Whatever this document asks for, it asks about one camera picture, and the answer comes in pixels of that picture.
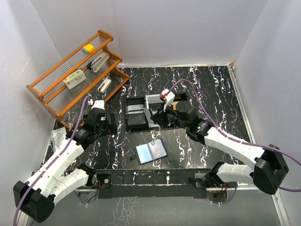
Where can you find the black tray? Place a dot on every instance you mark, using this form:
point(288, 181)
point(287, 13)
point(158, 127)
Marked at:
point(180, 97)
point(136, 121)

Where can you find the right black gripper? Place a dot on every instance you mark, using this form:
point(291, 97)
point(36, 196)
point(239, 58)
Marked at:
point(160, 117)

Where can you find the aluminium frame rail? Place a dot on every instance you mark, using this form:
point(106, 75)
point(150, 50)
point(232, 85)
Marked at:
point(151, 183)

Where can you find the right black tray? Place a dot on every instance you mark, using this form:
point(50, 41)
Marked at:
point(180, 97)

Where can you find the white printed paper sheet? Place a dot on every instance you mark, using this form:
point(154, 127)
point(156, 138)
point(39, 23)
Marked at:
point(57, 137)

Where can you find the white black stapler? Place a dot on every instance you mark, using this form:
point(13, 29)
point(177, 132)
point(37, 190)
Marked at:
point(96, 64)

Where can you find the white green card box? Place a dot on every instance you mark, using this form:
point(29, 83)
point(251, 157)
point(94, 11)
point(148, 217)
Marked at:
point(74, 78)

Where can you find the white middle tray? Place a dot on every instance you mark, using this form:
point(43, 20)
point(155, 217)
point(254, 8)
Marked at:
point(153, 102)

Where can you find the left black tray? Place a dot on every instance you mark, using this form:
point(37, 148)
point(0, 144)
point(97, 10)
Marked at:
point(136, 121)

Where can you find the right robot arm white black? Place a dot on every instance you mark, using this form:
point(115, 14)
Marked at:
point(262, 166)

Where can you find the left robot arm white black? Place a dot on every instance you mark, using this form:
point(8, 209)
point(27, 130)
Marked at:
point(61, 164)

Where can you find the small white stapler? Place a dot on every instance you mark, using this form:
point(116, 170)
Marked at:
point(104, 85)

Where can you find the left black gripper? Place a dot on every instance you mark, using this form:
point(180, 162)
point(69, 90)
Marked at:
point(109, 128)

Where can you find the orange wooden shelf rack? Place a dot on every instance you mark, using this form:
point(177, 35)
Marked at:
point(60, 101)

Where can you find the orange card in right tray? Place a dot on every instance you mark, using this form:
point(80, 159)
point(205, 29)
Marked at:
point(174, 105)

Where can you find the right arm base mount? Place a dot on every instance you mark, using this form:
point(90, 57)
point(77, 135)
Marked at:
point(217, 193)

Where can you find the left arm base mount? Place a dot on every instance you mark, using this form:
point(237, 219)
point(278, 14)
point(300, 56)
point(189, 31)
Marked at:
point(90, 193)

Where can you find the yellow white small box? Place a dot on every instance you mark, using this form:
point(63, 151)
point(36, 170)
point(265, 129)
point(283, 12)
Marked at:
point(87, 49)

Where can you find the black leather card holder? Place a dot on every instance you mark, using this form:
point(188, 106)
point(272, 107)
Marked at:
point(150, 151)

